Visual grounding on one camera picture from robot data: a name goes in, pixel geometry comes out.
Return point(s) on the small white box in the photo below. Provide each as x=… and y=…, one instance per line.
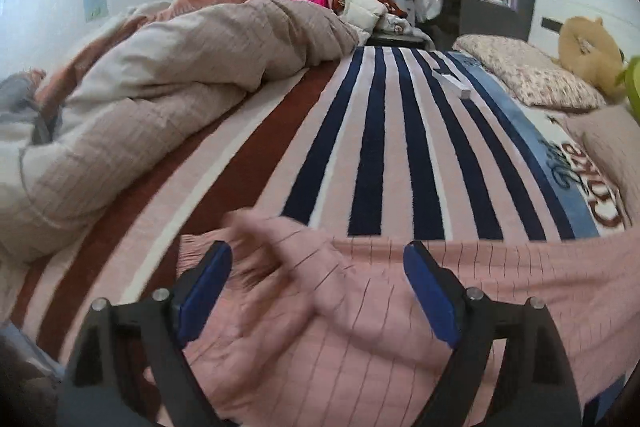
x=453, y=85

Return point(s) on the chair with clothes pile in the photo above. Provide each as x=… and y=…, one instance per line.
x=381, y=23

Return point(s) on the green avocado plush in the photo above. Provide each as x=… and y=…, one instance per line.
x=630, y=79

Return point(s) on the pink checked pants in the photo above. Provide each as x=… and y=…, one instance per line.
x=313, y=330

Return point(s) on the tan bear plush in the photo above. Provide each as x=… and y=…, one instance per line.
x=589, y=52

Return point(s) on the grey clothing pile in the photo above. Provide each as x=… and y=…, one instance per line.
x=19, y=106

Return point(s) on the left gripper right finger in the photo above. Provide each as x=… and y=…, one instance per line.
x=535, y=385

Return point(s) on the striped fleece blanket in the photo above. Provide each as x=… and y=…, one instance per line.
x=373, y=146

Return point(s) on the white bed headboard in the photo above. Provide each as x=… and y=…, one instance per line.
x=620, y=19

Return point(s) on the pink knit pillow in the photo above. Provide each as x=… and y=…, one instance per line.
x=610, y=137

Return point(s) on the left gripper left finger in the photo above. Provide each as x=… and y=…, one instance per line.
x=103, y=376

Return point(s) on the beige pink duvet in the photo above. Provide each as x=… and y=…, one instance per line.
x=145, y=82

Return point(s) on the floral pillow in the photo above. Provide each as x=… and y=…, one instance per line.
x=530, y=75

